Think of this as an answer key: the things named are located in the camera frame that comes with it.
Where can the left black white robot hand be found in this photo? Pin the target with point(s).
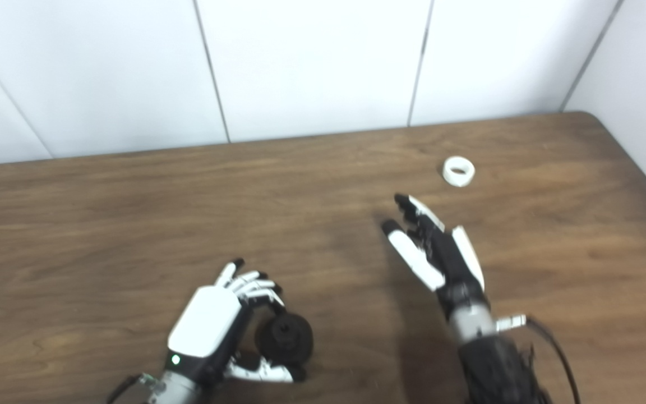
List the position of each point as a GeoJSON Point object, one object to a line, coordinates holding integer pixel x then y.
{"type": "Point", "coordinates": [205, 322]}

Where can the round black plastic part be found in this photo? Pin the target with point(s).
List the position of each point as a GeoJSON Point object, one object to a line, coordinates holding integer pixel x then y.
{"type": "Point", "coordinates": [286, 339]}

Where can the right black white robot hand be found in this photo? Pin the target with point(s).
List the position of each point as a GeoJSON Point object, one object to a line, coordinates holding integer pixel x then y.
{"type": "Point", "coordinates": [446, 258]}

